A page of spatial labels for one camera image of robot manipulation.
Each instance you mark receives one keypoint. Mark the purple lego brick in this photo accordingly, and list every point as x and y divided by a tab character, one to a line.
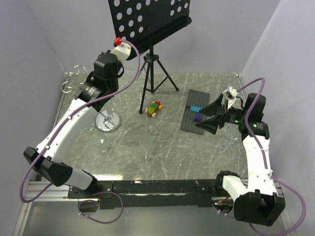
198	117

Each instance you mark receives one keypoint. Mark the colourful lego toy car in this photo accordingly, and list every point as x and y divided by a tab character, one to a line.
154	107

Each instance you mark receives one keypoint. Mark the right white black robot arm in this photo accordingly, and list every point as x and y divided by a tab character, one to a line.
257	202

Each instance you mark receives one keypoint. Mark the clear flute front centre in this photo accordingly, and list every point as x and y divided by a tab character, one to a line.
146	142

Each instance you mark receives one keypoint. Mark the clear glass beside rack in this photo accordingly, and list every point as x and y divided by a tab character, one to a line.
90	128

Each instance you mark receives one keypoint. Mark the blue lego brick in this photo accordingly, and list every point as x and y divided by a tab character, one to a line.
195	109

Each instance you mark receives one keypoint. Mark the clear wine glass right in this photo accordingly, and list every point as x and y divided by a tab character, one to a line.
231	135

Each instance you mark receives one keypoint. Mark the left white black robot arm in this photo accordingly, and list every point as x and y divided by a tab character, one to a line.
47	158

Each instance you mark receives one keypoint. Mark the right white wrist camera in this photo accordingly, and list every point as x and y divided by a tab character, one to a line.
230	96

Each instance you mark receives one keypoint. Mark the grey lego baseplate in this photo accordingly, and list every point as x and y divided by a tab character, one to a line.
196	100

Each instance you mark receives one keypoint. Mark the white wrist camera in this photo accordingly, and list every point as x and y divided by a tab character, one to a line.
121	50
230	96

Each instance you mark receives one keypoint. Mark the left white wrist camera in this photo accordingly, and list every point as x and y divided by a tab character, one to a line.
121	50

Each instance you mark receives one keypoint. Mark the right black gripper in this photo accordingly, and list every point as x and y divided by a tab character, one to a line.
210	125

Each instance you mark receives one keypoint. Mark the chrome wine glass rack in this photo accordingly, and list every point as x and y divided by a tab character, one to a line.
110	117

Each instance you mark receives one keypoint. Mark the black perforated music stand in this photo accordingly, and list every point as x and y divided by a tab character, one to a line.
146	23

